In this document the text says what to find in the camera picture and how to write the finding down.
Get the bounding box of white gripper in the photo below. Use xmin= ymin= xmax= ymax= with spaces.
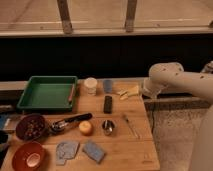
xmin=141 ymin=79 xmax=164 ymax=99

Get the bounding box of yellow scrub brush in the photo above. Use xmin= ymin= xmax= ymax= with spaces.
xmin=118 ymin=86 xmax=139 ymax=100

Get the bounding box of black handled metal scoop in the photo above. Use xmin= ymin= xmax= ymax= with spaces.
xmin=50 ymin=113 xmax=93 ymax=133

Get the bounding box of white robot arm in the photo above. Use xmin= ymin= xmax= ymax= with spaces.
xmin=141 ymin=62 xmax=213 ymax=171

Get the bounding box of blue translucent cup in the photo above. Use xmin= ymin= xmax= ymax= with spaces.
xmin=103 ymin=79 xmax=113 ymax=93

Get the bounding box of black rectangular block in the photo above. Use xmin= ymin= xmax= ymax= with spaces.
xmin=103 ymin=96 xmax=112 ymax=114

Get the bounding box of small metal cup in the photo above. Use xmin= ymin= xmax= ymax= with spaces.
xmin=102 ymin=120 xmax=115 ymax=136

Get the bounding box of yellow orange fruit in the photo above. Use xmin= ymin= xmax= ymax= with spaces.
xmin=79 ymin=121 xmax=93 ymax=135

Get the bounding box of red pencil in tray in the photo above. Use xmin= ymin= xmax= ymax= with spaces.
xmin=68 ymin=84 xmax=75 ymax=103

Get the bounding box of blue sponge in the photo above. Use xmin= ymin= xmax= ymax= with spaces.
xmin=82 ymin=141 xmax=105 ymax=163

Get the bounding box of green plastic tray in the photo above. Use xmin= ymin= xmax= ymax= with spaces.
xmin=17 ymin=76 xmax=78 ymax=111

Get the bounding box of grey blue folded cloth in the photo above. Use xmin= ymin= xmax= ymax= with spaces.
xmin=56 ymin=141 xmax=80 ymax=165

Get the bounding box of dark bowl with nuts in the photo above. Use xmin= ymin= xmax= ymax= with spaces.
xmin=15 ymin=114 xmax=46 ymax=141

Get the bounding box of red bowl with white object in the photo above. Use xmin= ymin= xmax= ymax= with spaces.
xmin=12 ymin=141 xmax=45 ymax=171

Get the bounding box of blue object at left edge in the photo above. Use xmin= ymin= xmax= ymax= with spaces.
xmin=0 ymin=115 xmax=11 ymax=131

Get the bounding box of right metal frame post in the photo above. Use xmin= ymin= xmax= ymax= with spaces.
xmin=124 ymin=0 xmax=137 ymax=32

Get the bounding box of metal frame post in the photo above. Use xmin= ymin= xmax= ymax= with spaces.
xmin=124 ymin=0 xmax=137 ymax=32
xmin=57 ymin=0 xmax=73 ymax=34

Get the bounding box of left metal frame post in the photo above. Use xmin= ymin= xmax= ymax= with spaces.
xmin=57 ymin=0 xmax=73 ymax=34

